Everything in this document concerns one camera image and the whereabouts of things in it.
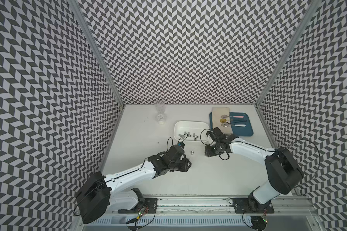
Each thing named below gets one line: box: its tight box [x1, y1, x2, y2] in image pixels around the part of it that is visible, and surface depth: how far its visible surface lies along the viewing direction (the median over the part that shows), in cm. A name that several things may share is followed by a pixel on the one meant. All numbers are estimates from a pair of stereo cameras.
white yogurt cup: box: [157, 113, 166, 125], surface depth 107 cm
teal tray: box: [209, 112, 254, 137], surface depth 107 cm
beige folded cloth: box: [212, 106, 234, 135], surface depth 110 cm
